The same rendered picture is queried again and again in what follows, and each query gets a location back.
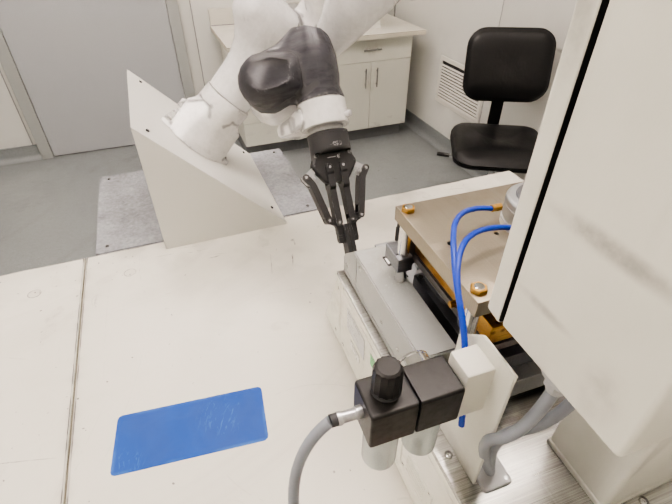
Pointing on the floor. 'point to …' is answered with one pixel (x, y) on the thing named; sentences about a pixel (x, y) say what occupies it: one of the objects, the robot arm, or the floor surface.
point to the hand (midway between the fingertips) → (348, 242)
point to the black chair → (507, 48)
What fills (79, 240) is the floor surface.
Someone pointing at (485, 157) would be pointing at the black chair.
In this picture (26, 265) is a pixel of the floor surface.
